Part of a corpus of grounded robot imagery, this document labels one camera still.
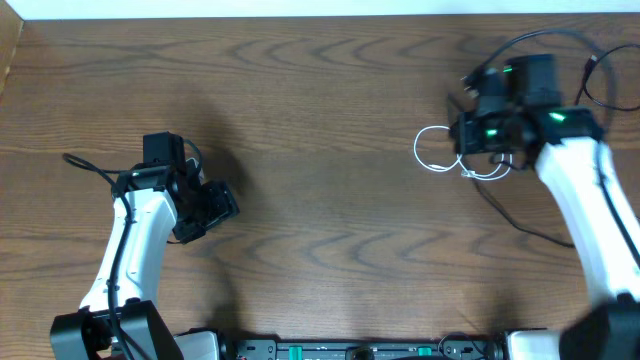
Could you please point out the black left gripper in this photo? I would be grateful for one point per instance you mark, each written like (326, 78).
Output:
(224, 205)

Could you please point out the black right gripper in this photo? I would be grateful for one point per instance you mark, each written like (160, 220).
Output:
(465, 132)

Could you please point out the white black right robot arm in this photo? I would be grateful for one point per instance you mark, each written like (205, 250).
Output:
(575, 164)

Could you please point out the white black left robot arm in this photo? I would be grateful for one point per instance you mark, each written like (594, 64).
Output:
(154, 203)

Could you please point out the brown wooden side panel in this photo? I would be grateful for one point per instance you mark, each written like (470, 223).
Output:
(11, 25)

